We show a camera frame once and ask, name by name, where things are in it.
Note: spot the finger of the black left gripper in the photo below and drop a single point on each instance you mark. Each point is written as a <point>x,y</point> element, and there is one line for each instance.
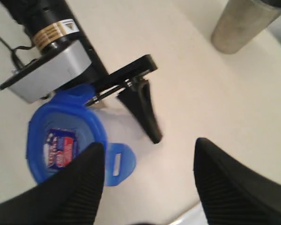
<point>137,99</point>

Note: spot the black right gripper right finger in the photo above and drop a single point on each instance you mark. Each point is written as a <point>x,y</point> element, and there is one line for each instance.
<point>230,192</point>

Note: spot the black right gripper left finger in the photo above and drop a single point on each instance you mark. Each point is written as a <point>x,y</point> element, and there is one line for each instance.
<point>70,197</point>

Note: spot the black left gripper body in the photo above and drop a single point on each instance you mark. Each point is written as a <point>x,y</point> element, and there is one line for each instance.
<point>115,82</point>

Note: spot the blue plastic lid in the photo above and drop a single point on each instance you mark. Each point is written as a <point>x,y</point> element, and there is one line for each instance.
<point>63,128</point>

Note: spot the stainless steel cup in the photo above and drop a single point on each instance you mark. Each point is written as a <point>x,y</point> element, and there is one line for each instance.
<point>241,21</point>

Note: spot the clear plastic container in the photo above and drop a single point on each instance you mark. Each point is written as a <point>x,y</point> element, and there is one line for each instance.
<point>122,127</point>

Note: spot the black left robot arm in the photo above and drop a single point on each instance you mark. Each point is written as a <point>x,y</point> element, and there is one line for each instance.
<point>49,24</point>

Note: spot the white plastic tray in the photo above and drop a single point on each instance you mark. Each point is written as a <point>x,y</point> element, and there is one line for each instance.
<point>194,216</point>

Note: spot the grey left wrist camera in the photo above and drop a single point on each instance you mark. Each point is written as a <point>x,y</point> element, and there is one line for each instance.
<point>66,66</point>

